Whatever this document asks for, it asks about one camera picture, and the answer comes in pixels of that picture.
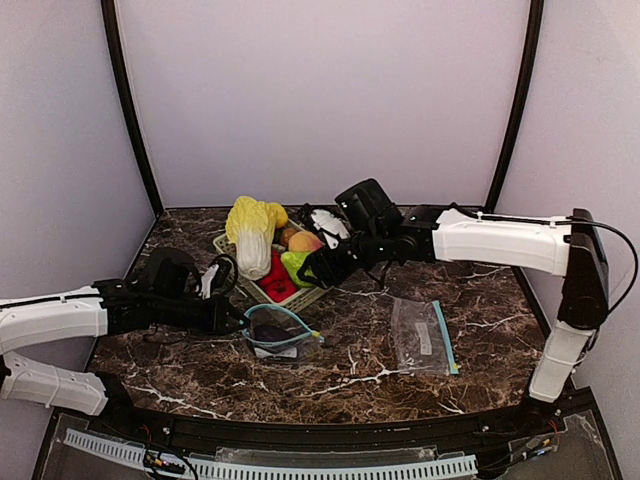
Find purple eggplant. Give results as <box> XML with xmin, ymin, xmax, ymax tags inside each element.
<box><xmin>252</xmin><ymin>324</ymin><xmax>293</xmax><ymax>348</ymax></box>

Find clear zip bag blue zipper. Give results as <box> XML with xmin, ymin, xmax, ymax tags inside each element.
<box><xmin>242</xmin><ymin>304</ymin><xmax>325</xmax><ymax>364</ymax></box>

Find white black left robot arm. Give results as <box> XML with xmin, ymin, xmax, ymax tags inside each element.
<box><xmin>1</xmin><ymin>247</ymin><xmax>249</xmax><ymax>416</ymax></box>

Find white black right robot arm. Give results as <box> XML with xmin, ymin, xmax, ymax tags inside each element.
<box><xmin>298</xmin><ymin>178</ymin><xmax>609</xmax><ymax>403</ymax></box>

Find pale green plastic basket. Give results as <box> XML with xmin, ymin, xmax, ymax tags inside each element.
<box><xmin>213</xmin><ymin>219</ymin><xmax>323</xmax><ymax>311</ymax></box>

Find orange pink peach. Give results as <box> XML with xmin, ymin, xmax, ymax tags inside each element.
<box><xmin>288</xmin><ymin>231</ymin><xmax>324</xmax><ymax>252</ymax></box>

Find brown potato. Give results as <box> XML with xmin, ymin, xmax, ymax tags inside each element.
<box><xmin>279</xmin><ymin>227</ymin><xmax>297</xmax><ymax>248</ymax></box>

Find red bell pepper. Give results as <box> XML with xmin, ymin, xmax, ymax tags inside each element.
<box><xmin>257</xmin><ymin>250</ymin><xmax>298</xmax><ymax>303</ymax></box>

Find yellow lemon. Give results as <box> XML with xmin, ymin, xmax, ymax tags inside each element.
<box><xmin>268</xmin><ymin>202</ymin><xmax>289</xmax><ymax>229</ymax></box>

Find yellow napa cabbage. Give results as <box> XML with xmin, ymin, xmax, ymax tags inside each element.
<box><xmin>226</xmin><ymin>196</ymin><xmax>277</xmax><ymax>281</ymax></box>

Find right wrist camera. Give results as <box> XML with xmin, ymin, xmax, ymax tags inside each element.
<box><xmin>298</xmin><ymin>203</ymin><xmax>350</xmax><ymax>249</ymax></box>

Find black front rail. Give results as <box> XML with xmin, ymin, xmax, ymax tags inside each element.
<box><xmin>90</xmin><ymin>404</ymin><xmax>564</xmax><ymax>453</ymax></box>

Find black frame post left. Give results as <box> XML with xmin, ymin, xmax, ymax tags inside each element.
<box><xmin>100</xmin><ymin>0</ymin><xmax>165</xmax><ymax>218</ymax></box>

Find black frame post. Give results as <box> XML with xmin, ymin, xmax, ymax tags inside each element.
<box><xmin>100</xmin><ymin>0</ymin><xmax>165</xmax><ymax>218</ymax></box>
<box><xmin>484</xmin><ymin>0</ymin><xmax>545</xmax><ymax>212</ymax></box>

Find black frame post right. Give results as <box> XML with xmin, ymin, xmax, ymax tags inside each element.
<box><xmin>484</xmin><ymin>0</ymin><xmax>545</xmax><ymax>212</ymax></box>

